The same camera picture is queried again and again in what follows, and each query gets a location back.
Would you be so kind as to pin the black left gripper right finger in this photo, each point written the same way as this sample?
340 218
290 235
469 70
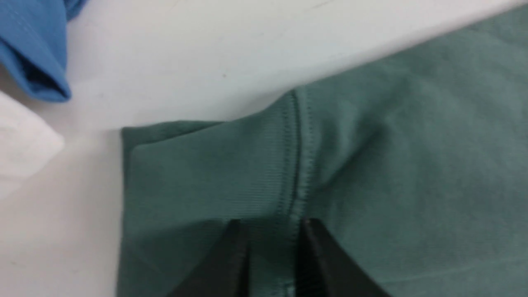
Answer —
324 269

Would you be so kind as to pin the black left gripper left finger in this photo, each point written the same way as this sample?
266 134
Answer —
224 271

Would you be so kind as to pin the green long sleeve shirt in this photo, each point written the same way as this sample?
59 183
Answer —
416 163

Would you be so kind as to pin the white crumpled garment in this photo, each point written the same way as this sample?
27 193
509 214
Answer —
27 144

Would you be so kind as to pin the blue crumpled garment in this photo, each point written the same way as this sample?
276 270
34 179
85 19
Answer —
33 45

